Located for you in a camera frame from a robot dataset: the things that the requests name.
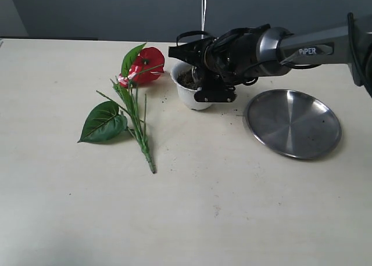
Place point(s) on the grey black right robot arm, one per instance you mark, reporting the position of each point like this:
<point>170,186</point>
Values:
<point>278,51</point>

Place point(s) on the round stainless steel plate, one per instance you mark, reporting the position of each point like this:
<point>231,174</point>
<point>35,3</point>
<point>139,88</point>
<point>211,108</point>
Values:
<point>293,124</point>

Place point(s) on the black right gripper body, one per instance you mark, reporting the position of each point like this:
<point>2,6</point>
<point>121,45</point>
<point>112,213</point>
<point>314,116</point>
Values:
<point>233,56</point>

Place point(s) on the dark soil in pot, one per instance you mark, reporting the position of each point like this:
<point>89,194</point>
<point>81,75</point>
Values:
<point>186,80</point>

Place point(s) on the red artificial flower with leaves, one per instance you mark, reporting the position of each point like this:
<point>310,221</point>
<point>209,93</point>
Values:
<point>141,65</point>

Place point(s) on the white plastic flower pot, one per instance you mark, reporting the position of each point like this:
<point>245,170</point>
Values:
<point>186,95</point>

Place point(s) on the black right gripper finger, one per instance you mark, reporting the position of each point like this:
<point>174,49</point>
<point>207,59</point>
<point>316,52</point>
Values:
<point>191,53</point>
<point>212,89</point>

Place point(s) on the stainless steel spork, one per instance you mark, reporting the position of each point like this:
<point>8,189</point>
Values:
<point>203,15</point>

